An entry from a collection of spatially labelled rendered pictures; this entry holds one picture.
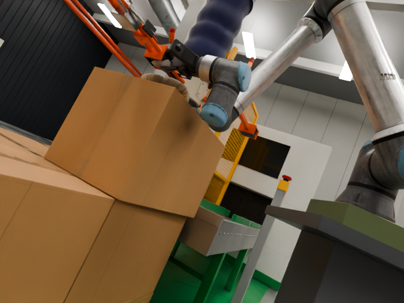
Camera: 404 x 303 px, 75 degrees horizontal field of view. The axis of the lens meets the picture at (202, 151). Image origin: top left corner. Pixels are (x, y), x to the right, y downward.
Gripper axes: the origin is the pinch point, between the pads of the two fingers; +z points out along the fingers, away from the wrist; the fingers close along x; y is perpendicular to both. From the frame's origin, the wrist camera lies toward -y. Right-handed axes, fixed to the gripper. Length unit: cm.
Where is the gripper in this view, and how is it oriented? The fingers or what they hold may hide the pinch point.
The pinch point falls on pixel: (157, 53)
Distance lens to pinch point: 107.7
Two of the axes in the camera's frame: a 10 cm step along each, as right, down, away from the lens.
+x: 4.3, -8.9, 1.5
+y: 3.2, 3.0, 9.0
